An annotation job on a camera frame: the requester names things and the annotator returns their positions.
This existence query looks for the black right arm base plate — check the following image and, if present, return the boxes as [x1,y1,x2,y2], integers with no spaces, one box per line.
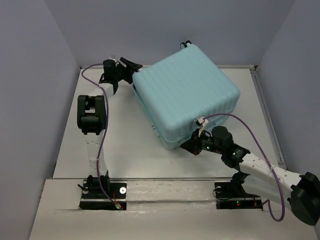
[212,181,263,210]

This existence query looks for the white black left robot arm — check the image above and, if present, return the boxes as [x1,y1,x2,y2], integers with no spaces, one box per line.
[76,57,143,204]

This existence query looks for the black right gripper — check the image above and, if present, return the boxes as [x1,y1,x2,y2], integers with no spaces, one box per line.
[179,128,224,156]

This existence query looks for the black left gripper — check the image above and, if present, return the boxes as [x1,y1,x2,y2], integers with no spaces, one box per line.
[114,57,143,84]

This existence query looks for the light blue hard-shell suitcase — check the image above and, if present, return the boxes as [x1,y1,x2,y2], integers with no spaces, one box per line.
[132,40,241,150]

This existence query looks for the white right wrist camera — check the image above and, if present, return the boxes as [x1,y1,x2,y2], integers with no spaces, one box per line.
[194,116,209,137]

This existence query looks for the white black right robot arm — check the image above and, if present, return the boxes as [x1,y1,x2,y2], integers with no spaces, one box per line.
[180,126,320,226]

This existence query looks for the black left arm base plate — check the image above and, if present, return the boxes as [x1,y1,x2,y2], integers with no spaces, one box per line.
[78,181,127,211]

